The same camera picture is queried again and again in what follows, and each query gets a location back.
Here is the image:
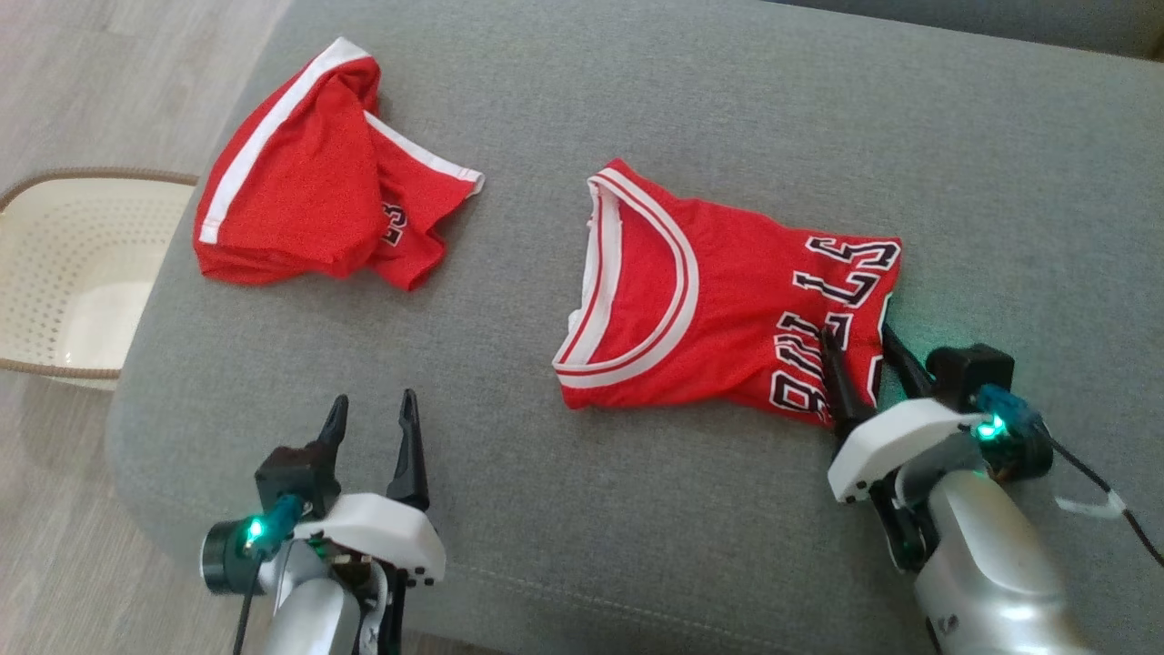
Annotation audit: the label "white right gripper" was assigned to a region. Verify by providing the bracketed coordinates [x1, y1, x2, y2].
[818, 322, 990, 576]

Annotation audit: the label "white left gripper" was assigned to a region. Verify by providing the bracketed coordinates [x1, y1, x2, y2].
[293, 388, 448, 655]

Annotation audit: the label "red Bulls jersey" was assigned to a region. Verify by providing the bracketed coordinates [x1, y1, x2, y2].
[551, 158, 904, 429]

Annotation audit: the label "red shorts with white stripe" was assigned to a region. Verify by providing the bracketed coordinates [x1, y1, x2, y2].
[192, 36, 486, 293]

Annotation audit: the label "cream perforated laundry basket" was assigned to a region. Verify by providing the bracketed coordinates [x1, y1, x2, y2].
[0, 167, 200, 393]

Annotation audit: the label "grey sofa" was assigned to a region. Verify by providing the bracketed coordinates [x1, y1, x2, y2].
[104, 0, 1164, 655]

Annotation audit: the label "grey sofa seat cushion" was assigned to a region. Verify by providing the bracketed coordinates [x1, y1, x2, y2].
[764, 0, 1164, 63]

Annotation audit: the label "black cable with teal plug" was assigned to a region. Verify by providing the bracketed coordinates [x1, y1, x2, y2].
[231, 494, 306, 655]

